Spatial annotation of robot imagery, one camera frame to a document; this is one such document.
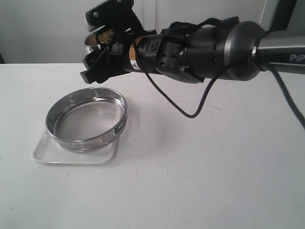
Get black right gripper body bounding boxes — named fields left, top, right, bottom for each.
left=104, top=0, right=204, bottom=83

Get stainless steel cup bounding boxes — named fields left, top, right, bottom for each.
left=84, top=27, right=113, bottom=54

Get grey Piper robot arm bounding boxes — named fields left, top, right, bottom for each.
left=81, top=0, right=305, bottom=84

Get round steel mesh sieve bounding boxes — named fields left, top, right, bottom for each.
left=45, top=87, right=128, bottom=153

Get white cabinet doors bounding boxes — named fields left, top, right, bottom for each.
left=0, top=0, right=277, bottom=63

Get white rectangular tray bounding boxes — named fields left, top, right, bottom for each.
left=31, top=130, right=120, bottom=166

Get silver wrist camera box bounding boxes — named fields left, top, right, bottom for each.
left=84, top=0, right=118, bottom=32

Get black camera cable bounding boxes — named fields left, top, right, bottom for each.
left=94, top=16, right=305, bottom=132

